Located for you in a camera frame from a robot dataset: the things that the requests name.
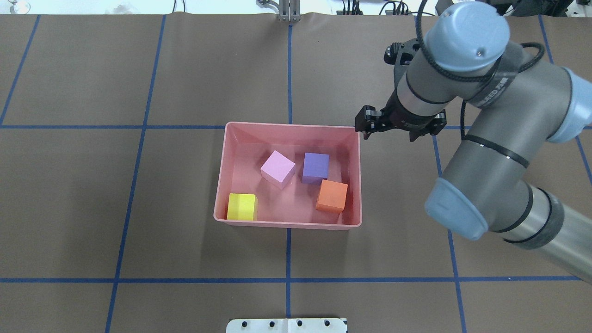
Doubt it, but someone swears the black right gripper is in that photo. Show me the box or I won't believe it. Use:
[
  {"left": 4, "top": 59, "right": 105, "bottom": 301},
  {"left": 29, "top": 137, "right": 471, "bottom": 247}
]
[{"left": 354, "top": 41, "right": 447, "bottom": 142}]

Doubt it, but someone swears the dark purple foam block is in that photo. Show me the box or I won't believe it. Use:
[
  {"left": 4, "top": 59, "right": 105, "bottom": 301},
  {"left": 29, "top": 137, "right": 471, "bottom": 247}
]
[{"left": 302, "top": 152, "right": 330, "bottom": 184}]

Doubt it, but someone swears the orange foam block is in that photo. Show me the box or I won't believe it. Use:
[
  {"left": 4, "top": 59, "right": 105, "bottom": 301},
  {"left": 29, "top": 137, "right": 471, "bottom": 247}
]
[{"left": 315, "top": 179, "right": 348, "bottom": 214}]

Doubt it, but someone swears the light pink foam block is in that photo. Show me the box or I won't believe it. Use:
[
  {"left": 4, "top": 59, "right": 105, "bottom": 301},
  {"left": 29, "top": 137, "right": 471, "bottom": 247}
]
[{"left": 260, "top": 150, "right": 296, "bottom": 189}]

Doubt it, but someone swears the yellow foam block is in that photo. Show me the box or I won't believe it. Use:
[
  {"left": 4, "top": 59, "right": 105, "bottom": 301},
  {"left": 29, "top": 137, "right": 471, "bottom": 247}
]
[{"left": 227, "top": 192, "right": 259, "bottom": 221}]

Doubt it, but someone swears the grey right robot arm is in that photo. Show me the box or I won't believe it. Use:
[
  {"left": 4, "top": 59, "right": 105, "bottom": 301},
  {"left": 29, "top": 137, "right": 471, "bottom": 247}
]
[{"left": 355, "top": 1, "right": 591, "bottom": 283}]

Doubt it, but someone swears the pink plastic bin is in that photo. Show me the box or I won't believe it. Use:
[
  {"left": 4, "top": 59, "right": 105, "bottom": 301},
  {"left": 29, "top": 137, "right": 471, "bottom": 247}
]
[{"left": 213, "top": 122, "right": 362, "bottom": 230}]

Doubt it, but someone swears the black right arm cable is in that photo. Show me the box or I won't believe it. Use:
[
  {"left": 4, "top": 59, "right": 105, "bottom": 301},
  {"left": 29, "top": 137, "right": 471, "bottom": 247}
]
[{"left": 415, "top": 0, "right": 546, "bottom": 139}]

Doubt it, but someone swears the aluminium frame post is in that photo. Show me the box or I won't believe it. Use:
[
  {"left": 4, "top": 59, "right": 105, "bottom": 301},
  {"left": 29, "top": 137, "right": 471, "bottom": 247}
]
[{"left": 275, "top": 0, "right": 302, "bottom": 22}]

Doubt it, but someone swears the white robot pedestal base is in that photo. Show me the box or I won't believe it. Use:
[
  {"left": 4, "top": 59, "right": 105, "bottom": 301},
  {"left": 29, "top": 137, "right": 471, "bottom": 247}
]
[{"left": 226, "top": 318, "right": 349, "bottom": 333}]

